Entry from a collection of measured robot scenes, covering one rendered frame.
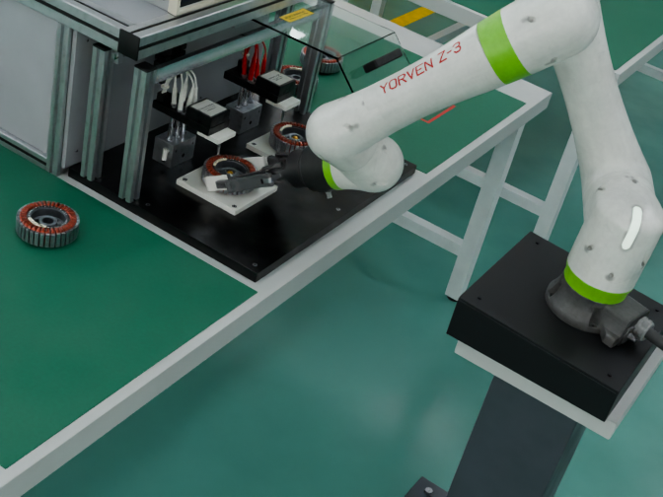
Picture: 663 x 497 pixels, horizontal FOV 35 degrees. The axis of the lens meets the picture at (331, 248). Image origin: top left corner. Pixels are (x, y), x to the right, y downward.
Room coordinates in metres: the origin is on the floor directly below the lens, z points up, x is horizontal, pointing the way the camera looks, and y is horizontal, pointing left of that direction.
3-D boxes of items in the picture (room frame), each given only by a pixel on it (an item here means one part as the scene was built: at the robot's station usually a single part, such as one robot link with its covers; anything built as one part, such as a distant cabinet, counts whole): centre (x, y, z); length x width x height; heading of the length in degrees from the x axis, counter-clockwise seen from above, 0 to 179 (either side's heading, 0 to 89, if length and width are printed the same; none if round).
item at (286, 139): (2.10, 0.14, 0.80); 0.11 x 0.11 x 0.04
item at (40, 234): (1.59, 0.51, 0.77); 0.11 x 0.11 x 0.04
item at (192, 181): (1.88, 0.24, 0.78); 0.15 x 0.15 x 0.01; 66
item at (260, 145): (2.10, 0.14, 0.78); 0.15 x 0.15 x 0.01; 66
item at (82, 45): (2.09, 0.42, 0.92); 0.66 x 0.01 x 0.30; 156
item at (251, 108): (2.16, 0.27, 0.80); 0.08 x 0.05 x 0.06; 156
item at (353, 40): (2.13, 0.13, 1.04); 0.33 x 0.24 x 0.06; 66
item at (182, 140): (1.94, 0.37, 0.80); 0.08 x 0.05 x 0.06; 156
